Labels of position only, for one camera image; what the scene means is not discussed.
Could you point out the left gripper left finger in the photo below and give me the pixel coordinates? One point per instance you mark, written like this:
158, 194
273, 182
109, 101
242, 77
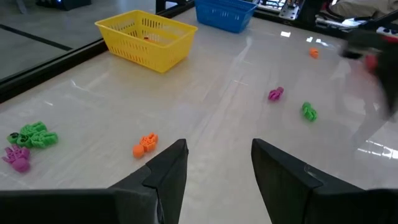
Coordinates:
171, 174

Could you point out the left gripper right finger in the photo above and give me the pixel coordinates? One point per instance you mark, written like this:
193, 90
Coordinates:
280, 180

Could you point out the orange skeleton toy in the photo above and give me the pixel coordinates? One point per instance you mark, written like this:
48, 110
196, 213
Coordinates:
314, 53
147, 143

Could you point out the purple skeleton toy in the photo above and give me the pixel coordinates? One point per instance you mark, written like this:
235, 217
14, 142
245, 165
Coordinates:
20, 165
275, 94

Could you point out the white power strip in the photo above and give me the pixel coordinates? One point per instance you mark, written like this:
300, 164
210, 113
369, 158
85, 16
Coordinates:
388, 30

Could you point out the beige fabric object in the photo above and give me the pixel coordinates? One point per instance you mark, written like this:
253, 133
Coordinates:
363, 7

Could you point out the yellow plastic basket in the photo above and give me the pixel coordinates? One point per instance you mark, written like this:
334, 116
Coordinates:
161, 57

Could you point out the blue plastic basket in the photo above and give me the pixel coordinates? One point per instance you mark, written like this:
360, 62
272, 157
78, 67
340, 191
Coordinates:
224, 18

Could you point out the black perforated computer tower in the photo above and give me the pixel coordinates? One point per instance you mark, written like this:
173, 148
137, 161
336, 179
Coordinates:
65, 3

